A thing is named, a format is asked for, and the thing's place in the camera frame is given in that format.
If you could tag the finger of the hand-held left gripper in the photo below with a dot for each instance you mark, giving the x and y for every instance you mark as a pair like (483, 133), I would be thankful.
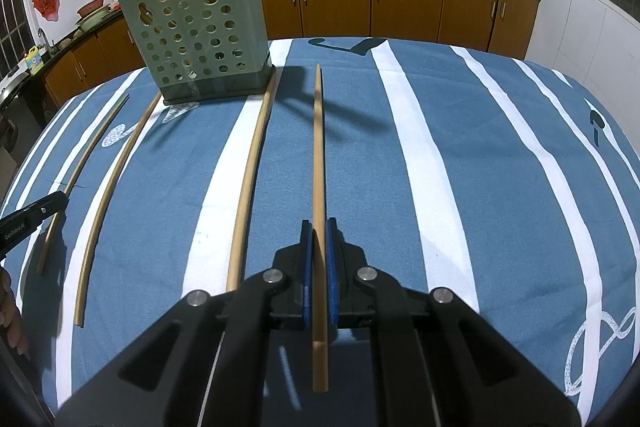
(50, 204)

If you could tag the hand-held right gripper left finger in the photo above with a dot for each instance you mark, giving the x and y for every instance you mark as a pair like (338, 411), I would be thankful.
(306, 277)

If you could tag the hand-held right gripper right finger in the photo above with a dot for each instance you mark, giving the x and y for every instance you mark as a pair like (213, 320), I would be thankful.
(332, 277)

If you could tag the wooden chopstick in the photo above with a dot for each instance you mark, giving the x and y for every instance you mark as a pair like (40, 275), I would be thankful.
(82, 157)
(317, 157)
(107, 207)
(250, 177)

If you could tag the green perforated utensil holder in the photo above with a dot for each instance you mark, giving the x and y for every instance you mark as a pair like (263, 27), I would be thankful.
(252, 32)

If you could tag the person's left hand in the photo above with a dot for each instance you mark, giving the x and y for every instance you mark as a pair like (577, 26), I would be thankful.
(10, 317)

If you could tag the metal side counter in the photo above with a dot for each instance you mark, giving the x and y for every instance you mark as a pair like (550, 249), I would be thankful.
(12, 89)

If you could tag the yellow detergent bottle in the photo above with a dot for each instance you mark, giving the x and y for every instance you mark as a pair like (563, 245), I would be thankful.
(34, 61)

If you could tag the metal faucet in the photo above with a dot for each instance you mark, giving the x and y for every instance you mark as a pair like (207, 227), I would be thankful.
(44, 38)

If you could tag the red basin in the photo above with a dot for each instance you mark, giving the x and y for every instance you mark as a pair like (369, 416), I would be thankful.
(91, 6)

